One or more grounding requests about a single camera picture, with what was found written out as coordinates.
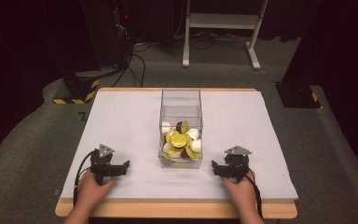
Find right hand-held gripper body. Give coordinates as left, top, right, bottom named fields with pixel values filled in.
left=221, top=145, right=253, bottom=184

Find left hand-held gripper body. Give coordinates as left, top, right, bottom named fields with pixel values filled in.
left=89, top=144, right=121, bottom=187

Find person's right hand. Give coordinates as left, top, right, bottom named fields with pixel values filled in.
left=221, top=168, right=258, bottom=216

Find person's left hand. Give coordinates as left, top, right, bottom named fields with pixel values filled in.
left=76, top=169, right=119, bottom=213

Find white table mat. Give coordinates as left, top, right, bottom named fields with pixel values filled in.
left=60, top=91, right=299, bottom=201

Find pile of gold coins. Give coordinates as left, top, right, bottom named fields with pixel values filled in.
left=161, top=120, right=203, bottom=162

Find wooden table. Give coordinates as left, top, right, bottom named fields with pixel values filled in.
left=55, top=87, right=298, bottom=220

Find clear plastic box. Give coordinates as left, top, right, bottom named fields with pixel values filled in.
left=158, top=88, right=204, bottom=170

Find black stand with striped base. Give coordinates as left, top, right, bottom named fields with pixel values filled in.
left=52, top=68, right=102, bottom=105

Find dark computer tower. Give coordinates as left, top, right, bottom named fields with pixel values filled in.
left=110, top=0, right=135, bottom=67

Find white metal stand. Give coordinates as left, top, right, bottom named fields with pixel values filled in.
left=182, top=0, right=270, bottom=71

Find dark curtain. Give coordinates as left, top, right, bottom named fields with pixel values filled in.
left=281, top=0, right=358, bottom=91

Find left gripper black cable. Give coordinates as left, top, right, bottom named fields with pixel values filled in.
left=73, top=149, right=98, bottom=207

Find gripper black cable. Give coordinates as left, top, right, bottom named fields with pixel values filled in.
left=245, top=169, right=264, bottom=219
left=73, top=149, right=98, bottom=207

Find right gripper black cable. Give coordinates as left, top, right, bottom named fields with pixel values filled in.
left=245, top=169, right=264, bottom=219

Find black floor base plate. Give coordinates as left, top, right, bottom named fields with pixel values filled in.
left=274, top=81, right=322, bottom=109

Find black floor cables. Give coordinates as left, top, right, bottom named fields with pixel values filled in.
left=111, top=41, right=152, bottom=89

